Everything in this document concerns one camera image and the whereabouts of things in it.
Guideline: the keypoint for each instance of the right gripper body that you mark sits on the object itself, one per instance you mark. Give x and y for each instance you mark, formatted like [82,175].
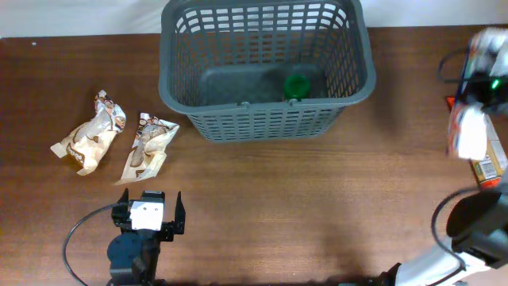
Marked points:
[492,91]

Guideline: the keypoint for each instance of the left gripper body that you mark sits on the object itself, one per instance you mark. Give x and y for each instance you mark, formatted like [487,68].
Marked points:
[168,230]

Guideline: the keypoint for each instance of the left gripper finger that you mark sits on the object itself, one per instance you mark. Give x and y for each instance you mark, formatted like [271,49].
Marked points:
[180,213]
[124,197]

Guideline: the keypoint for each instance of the tissue pocket pack bundle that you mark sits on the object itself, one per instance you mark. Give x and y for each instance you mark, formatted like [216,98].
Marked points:
[485,54]

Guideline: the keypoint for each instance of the brown snack bag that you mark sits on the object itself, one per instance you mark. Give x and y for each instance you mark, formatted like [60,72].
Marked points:
[148,151]
[87,144]

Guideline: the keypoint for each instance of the green lid jar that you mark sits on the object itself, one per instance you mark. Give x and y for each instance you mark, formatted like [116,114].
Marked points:
[296,87]

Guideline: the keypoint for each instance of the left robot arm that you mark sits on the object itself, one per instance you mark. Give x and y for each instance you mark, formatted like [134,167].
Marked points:
[134,253]

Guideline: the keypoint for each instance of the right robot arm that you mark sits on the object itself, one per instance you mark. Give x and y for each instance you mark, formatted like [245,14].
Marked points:
[469,226]

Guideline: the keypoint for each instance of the grey plastic basket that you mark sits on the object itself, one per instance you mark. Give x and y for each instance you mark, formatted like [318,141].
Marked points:
[223,64]

